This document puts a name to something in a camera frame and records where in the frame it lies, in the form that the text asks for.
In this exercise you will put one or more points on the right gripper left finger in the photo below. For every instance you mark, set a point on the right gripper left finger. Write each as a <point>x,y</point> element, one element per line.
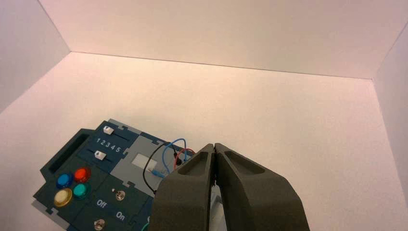
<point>181,197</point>

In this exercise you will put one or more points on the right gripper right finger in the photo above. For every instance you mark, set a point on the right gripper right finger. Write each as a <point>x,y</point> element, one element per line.
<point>255,201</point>

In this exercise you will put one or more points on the white slider knob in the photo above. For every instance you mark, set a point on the white slider knob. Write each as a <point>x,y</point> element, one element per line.
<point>108,130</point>
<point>100,155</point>

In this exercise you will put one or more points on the dark green-rimmed rotary knob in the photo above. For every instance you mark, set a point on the dark green-rimmed rotary knob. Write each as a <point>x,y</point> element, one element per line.
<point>146,226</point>

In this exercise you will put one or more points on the white label sticker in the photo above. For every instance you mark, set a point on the white label sticker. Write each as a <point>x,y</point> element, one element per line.
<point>139,161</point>

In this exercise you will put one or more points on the blue grey control box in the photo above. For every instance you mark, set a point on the blue grey control box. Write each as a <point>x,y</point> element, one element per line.
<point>95,178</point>

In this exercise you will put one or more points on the teal push button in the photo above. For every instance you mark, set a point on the teal push button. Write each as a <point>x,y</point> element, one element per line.
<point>81,190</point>

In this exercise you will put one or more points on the red push button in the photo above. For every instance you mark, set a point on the red push button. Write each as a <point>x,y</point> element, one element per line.
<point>82,174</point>

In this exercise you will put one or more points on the blue push button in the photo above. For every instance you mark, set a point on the blue push button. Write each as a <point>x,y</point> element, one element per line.
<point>64,180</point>

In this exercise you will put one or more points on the yellow push button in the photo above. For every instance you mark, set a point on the yellow push button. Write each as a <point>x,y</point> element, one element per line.
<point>63,197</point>

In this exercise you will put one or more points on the metal toggle switch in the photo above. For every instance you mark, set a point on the metal toggle switch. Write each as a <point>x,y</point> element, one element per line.
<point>99,224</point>
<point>119,194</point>

